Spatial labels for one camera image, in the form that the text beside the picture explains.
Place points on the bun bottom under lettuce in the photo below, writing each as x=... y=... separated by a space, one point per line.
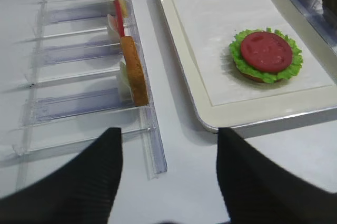
x=258 y=76

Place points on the brown bread slice left rack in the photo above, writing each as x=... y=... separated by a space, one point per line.
x=134 y=71

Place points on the clear acrylic rack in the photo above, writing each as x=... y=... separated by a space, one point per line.
x=323 y=21
x=63 y=83

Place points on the red tomato slice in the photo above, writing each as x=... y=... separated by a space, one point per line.
x=119 y=16
x=266 y=52

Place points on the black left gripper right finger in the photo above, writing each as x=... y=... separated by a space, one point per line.
x=257 y=190

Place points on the clear acrylic left rack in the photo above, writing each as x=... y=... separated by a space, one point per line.
x=63 y=83

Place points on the clear acrylic right rack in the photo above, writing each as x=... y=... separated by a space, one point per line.
x=323 y=21

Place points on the cream rectangular metal tray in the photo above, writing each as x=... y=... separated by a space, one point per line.
x=261 y=110

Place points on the green lettuce leaf on tray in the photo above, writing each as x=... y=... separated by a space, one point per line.
x=288 y=73

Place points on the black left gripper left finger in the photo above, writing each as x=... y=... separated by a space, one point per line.
x=82 y=191

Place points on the white paper tray liner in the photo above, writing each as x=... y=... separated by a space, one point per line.
x=211 y=25

